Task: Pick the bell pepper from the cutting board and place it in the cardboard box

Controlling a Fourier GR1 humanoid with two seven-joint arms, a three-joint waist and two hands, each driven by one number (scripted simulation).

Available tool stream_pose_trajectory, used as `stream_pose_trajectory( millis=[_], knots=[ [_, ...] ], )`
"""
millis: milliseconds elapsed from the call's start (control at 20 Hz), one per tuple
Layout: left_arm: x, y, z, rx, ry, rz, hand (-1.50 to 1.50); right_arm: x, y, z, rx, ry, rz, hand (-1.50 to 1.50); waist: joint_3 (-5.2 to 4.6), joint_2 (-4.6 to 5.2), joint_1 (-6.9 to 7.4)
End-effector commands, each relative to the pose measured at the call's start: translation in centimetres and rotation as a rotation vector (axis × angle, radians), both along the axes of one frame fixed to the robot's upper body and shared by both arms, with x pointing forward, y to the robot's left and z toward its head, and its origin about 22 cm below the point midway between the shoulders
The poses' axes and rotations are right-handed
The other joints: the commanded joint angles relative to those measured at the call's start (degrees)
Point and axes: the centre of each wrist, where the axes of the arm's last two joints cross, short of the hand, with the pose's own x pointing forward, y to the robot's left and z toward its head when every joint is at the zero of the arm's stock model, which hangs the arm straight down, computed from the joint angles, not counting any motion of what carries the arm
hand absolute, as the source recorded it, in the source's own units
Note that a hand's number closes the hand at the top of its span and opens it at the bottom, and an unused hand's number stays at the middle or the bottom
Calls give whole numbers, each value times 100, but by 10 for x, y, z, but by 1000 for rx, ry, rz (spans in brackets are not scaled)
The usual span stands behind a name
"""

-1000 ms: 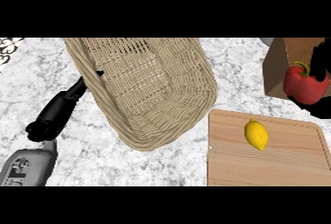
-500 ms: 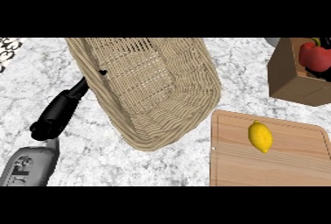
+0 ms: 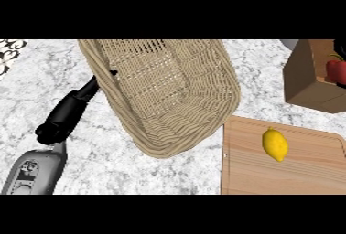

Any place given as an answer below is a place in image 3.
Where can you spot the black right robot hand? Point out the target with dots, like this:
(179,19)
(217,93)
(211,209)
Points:
(340,48)

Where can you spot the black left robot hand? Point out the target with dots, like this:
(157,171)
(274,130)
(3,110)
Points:
(65,114)

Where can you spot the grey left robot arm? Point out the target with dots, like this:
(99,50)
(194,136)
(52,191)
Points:
(34,173)

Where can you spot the red bell pepper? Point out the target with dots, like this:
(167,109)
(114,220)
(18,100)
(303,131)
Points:
(336,70)

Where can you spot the brown cardboard box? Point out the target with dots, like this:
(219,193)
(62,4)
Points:
(306,82)

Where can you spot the wooden cutting board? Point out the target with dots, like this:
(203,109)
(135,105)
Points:
(288,170)

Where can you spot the black and white patterned cloth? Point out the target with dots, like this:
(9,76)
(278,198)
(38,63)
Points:
(7,55)

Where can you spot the tan wicker basket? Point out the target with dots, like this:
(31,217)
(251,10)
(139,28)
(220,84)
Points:
(170,91)

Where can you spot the yellow lemon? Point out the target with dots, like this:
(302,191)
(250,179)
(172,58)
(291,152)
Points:
(275,144)

